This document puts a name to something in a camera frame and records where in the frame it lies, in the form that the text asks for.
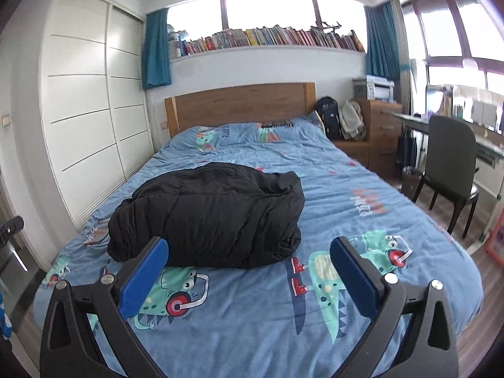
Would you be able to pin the waste bin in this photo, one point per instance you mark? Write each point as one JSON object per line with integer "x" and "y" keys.
{"x": 410, "y": 181}

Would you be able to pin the dark hanging bag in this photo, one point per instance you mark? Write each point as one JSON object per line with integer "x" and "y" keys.
{"x": 406, "y": 151}

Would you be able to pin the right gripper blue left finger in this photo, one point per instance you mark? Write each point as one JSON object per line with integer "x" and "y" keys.
{"x": 69, "y": 347}

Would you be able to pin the white printer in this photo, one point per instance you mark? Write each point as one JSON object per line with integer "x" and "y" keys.
{"x": 374, "y": 88}

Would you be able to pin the black backpack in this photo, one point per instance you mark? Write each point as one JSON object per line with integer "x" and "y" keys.
{"x": 327, "y": 108}

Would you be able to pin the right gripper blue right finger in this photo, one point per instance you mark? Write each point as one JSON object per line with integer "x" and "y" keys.
{"x": 428, "y": 347}

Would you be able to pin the teal curtain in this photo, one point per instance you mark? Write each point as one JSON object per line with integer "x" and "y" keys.
{"x": 155, "y": 55}
{"x": 382, "y": 56}

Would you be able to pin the black puffer jacket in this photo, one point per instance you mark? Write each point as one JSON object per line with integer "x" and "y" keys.
{"x": 219, "y": 215}

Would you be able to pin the teal left curtain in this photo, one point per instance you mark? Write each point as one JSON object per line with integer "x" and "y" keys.
{"x": 155, "y": 55}

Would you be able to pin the wooden headboard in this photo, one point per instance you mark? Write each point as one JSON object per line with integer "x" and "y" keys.
{"x": 239, "y": 104}

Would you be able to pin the row of books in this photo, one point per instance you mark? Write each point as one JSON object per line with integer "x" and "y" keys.
{"x": 264, "y": 36}

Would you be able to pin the white desk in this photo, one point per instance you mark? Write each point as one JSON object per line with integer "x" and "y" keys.
{"x": 464, "y": 145}

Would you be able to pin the teal right curtain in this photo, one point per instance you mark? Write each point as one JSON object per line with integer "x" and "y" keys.
{"x": 382, "y": 56}

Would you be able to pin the white sliding wardrobe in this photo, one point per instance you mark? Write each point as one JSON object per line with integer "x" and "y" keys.
{"x": 95, "y": 120}

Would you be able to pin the wooden drawer dresser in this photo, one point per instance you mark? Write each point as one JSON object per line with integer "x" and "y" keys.
{"x": 377, "y": 152}

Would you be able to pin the dark grey chair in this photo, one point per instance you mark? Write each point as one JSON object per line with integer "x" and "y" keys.
{"x": 449, "y": 169}

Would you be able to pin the beige bag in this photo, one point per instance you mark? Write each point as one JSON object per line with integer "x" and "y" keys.
{"x": 352, "y": 122}

